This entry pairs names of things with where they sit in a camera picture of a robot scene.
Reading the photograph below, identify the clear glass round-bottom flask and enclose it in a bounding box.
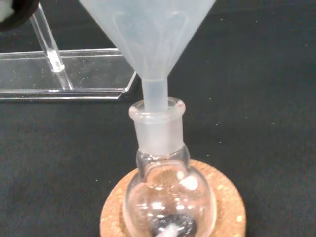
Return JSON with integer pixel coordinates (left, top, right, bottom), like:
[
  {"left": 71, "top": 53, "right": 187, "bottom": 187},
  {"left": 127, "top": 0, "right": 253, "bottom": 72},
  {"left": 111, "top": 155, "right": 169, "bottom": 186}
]
[{"left": 123, "top": 97, "right": 218, "bottom": 237}]

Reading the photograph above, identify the clear acrylic funnel stand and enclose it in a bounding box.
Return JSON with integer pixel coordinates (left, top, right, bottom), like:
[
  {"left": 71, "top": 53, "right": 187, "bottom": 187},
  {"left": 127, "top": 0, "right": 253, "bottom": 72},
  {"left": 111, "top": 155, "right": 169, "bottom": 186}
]
[{"left": 0, "top": 2, "right": 138, "bottom": 103}]

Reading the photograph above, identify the black bench cloth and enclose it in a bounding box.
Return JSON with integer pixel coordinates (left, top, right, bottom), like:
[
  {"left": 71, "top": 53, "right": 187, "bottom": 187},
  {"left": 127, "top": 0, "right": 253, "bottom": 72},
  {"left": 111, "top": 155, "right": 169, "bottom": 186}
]
[{"left": 0, "top": 0, "right": 316, "bottom": 237}]

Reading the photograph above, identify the cork ring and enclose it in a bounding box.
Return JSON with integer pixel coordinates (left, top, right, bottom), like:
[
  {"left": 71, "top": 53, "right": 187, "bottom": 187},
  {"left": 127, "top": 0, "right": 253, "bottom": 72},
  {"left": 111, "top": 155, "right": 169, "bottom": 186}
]
[{"left": 99, "top": 159, "right": 247, "bottom": 237}]

